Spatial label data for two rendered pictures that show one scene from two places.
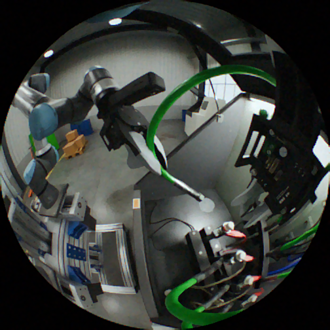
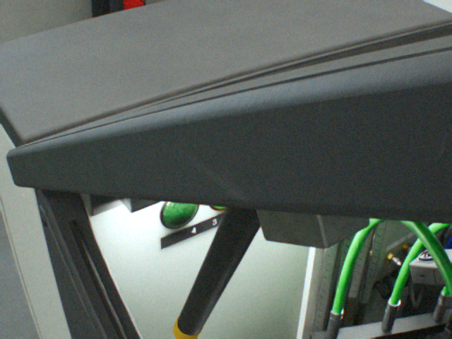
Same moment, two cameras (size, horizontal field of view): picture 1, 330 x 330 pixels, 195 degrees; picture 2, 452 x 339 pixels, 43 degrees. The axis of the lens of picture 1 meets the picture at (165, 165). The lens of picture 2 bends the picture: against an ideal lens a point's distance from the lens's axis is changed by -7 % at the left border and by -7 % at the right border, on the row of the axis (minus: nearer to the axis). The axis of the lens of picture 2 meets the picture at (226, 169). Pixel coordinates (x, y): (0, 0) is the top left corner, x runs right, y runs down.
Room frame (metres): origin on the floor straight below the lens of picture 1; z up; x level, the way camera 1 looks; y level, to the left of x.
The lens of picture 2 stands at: (0.46, 0.13, 1.79)
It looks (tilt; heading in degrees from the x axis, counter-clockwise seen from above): 34 degrees down; 246
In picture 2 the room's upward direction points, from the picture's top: straight up
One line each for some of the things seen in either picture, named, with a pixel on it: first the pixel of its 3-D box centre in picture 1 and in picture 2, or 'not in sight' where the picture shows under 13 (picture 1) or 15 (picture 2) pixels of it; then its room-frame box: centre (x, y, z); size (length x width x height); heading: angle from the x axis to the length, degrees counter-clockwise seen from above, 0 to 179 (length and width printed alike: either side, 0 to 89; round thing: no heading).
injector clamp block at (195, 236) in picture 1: (207, 267); not in sight; (-0.08, -0.17, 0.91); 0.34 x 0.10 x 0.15; 11
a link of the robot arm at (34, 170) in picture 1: (34, 175); not in sight; (0.10, 0.64, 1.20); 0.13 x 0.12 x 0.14; 6
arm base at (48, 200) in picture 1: (45, 192); not in sight; (0.09, 0.64, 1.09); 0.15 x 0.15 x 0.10
